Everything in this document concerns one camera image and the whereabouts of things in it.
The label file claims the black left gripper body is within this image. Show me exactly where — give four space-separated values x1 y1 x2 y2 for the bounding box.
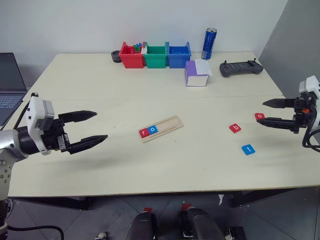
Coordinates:
41 116 71 153

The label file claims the red plastic bin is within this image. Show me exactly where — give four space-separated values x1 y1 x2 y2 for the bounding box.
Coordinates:
119 41 146 69

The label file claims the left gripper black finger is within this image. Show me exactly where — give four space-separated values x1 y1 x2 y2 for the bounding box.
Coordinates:
57 110 98 124
66 134 109 155

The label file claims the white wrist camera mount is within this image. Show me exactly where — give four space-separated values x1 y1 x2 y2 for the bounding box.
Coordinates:
26 96 55 156
298 75 320 126

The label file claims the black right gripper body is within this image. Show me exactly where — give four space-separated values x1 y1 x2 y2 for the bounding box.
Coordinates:
292 96 316 135

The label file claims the white paper sheet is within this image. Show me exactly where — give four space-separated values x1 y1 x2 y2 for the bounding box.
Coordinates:
194 59 214 77

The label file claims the blue drink can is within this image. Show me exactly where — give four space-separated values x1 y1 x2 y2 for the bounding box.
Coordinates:
200 27 218 61

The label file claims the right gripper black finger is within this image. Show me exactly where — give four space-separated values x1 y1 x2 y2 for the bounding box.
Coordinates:
262 98 297 110
256 116 297 132

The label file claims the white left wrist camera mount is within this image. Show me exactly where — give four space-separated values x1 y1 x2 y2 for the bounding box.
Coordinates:
26 96 55 156

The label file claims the blue letter t tile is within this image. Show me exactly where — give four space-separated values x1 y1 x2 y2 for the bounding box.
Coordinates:
241 144 257 156

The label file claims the red letter b tile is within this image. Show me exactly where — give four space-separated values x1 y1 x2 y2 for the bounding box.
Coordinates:
228 123 243 134

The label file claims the dark grey handheld controller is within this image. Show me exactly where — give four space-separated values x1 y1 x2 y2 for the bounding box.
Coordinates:
219 57 264 79

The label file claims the dark rounded shape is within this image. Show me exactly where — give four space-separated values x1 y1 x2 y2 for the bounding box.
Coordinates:
179 207 226 240
125 211 159 240

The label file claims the blue plastic bin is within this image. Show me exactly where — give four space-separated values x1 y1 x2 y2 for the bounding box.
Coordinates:
165 41 192 69

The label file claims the wooden letter tray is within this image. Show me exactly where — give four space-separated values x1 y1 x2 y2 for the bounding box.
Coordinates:
138 115 185 144

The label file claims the dark grey round holder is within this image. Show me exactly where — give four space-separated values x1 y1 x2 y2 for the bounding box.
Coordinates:
111 50 123 64

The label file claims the dark grey laptop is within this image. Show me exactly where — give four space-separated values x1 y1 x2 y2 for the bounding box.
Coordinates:
0 52 28 127

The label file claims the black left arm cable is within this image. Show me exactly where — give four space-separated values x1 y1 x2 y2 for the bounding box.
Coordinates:
6 224 65 240

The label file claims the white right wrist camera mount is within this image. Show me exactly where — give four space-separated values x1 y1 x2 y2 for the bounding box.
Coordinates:
298 75 320 126

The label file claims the black floor box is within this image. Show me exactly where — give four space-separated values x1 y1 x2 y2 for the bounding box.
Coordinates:
225 226 248 240

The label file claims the green plastic bin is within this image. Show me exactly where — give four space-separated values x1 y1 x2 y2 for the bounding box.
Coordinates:
142 41 168 69

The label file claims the purple and white box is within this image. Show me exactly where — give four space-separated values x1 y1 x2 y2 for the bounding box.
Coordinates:
184 60 210 88

